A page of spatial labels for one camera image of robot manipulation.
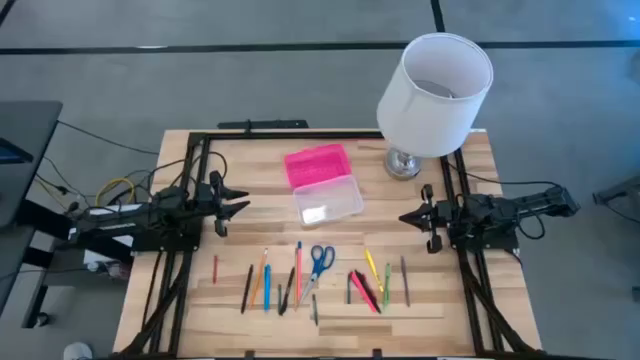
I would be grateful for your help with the black bracket bar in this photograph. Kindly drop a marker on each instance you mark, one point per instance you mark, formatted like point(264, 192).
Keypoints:
point(270, 124)

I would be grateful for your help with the black metal table frame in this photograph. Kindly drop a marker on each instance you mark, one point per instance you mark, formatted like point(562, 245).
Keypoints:
point(300, 135)

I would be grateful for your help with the pink lid clear pencil box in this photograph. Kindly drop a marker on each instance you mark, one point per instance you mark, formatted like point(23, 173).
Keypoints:
point(325, 200)

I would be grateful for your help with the blue multicolour pen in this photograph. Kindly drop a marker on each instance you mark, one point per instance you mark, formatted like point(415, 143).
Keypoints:
point(267, 290)

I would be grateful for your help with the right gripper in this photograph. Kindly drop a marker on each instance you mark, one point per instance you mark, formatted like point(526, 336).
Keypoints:
point(440, 215)

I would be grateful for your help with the white shade table lamp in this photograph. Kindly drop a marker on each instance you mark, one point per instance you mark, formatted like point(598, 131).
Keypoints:
point(430, 120)

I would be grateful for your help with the dark stand leg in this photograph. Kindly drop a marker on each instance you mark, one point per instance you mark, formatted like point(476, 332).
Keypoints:
point(617, 192)

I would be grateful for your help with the black desk base frame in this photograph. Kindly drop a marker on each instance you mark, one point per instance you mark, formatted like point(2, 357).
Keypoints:
point(50, 222)

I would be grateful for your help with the white round object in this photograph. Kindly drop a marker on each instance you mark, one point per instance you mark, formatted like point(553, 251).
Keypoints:
point(77, 351)

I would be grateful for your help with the dark grey desk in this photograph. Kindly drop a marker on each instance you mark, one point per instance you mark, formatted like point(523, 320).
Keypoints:
point(30, 125)

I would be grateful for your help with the black pen with print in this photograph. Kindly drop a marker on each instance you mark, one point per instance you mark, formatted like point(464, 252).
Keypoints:
point(287, 292)

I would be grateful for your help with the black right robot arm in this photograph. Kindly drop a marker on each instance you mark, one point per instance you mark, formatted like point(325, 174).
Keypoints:
point(500, 207)

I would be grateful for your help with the black marker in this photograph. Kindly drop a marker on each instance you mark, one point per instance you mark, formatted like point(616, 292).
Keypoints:
point(370, 294)

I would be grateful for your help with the white labelled box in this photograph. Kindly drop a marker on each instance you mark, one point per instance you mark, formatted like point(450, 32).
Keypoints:
point(107, 256)

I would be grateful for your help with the thin dark green pencil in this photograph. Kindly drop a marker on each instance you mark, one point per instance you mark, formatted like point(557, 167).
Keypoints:
point(315, 310)

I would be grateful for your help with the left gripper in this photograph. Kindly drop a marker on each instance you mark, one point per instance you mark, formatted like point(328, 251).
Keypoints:
point(207, 200)

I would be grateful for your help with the black caster wheel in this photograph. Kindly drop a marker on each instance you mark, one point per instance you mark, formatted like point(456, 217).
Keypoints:
point(42, 319)

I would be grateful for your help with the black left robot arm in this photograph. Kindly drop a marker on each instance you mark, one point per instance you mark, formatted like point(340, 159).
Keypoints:
point(150, 215)

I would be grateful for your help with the black table edge clamp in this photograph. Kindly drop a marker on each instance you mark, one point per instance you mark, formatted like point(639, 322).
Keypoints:
point(249, 354)
point(377, 353)

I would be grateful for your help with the plain black pen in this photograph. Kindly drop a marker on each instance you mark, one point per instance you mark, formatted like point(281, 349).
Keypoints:
point(247, 290)

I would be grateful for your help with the dark tablet screen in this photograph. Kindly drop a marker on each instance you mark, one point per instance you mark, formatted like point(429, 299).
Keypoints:
point(12, 152)

